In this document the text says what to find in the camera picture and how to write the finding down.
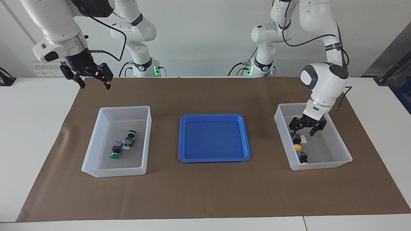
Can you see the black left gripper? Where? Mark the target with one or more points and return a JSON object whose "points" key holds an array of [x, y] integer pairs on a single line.
{"points": [[312, 122]]}

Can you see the translucent white plastic box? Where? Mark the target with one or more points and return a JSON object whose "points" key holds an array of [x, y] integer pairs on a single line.
{"points": [[327, 150], [128, 163]]}

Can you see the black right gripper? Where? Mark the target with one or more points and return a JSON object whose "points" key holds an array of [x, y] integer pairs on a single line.
{"points": [[82, 64]]}

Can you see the white wall socket box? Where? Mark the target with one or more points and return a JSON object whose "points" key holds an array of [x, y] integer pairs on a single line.
{"points": [[48, 70]]}

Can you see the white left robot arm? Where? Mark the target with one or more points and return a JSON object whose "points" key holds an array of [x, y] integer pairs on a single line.
{"points": [[324, 80]]}

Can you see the yellow cap push button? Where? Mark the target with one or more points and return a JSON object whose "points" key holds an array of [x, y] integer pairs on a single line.
{"points": [[298, 147]]}

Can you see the green cap push button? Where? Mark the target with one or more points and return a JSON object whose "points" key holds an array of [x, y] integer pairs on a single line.
{"points": [[116, 148], [129, 141]]}

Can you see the black stand pole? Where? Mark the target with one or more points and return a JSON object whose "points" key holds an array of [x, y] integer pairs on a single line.
{"points": [[393, 69]]}

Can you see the black desk device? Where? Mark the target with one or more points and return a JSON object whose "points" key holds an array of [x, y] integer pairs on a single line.
{"points": [[6, 80]]}

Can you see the blue crate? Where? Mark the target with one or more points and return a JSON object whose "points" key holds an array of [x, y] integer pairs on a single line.
{"points": [[405, 99]]}

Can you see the blue plastic tray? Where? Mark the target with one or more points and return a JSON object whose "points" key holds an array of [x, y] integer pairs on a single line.
{"points": [[212, 138]]}

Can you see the brown paper table mat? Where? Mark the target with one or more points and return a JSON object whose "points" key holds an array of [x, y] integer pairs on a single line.
{"points": [[205, 192]]}

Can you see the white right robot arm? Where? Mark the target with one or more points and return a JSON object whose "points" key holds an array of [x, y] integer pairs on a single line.
{"points": [[54, 22]]}

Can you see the white wall conduit pipe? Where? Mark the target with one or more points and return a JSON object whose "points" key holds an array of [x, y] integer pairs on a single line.
{"points": [[16, 17]]}

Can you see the black button switch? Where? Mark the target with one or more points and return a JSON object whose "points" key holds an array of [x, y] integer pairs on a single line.
{"points": [[301, 156]]}

